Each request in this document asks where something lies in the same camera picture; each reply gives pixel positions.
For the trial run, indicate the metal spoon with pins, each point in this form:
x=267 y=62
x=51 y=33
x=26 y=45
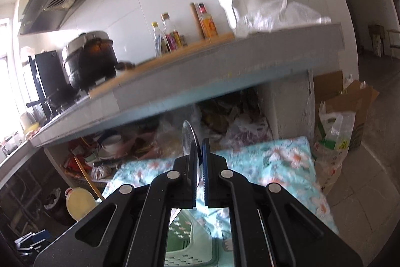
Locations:
x=189 y=138

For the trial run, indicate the beige jar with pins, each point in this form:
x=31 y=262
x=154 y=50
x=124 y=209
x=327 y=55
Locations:
x=28 y=120

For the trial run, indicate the cardboard box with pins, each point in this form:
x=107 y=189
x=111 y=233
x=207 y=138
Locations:
x=362 y=110

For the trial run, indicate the steel pot lid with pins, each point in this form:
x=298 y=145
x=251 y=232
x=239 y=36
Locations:
x=81 y=40

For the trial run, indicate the white bowl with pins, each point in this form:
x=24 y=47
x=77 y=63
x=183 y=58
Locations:
x=111 y=145

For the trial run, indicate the black wok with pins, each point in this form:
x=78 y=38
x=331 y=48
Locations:
x=64 y=95

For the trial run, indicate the wooden stool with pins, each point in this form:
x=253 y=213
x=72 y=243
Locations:
x=390 y=41

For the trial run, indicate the clear bottle yellow cap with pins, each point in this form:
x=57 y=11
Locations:
x=158 y=41

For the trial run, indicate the red packet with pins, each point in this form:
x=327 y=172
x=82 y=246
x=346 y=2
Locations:
x=75 y=163

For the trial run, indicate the pale yellow round lid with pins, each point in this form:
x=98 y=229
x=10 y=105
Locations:
x=79 y=203

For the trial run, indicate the clear plastic bag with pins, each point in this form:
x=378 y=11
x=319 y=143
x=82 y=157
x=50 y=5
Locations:
x=281 y=16

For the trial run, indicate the black cooking pot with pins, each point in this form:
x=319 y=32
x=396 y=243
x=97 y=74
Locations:
x=90 y=66

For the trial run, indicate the grey kitchen counter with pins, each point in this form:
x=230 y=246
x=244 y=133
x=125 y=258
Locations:
x=218 y=66

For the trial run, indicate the floral blue blanket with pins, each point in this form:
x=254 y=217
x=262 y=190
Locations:
x=281 y=160

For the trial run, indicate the dark sauce bottle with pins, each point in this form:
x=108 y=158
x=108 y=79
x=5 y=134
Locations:
x=172 y=35

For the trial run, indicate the green perforated utensil holder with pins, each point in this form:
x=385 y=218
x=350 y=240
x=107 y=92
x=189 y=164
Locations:
x=187 y=254

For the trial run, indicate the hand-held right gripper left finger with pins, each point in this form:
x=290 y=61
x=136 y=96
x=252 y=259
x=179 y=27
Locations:
x=187 y=179

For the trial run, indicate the wooden cutting board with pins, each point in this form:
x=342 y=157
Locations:
x=193 y=44

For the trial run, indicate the black metal panel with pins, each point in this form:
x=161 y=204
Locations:
x=47 y=73

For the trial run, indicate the wooden stick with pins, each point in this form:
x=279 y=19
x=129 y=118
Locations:
x=90 y=181

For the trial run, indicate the orange bottle red cap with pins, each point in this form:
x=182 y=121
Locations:
x=208 y=23

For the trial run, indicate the crumpled white plastic bag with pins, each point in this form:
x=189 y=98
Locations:
x=247 y=132

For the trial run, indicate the wooden rolling pin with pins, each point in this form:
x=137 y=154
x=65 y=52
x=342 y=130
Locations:
x=196 y=20

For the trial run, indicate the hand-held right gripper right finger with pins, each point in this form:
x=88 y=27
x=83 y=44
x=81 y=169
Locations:
x=205 y=160

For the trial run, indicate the window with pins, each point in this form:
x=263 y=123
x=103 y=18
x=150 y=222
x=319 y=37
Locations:
x=6 y=82

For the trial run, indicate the white plastic shopping bag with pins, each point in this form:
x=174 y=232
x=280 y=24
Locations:
x=334 y=142

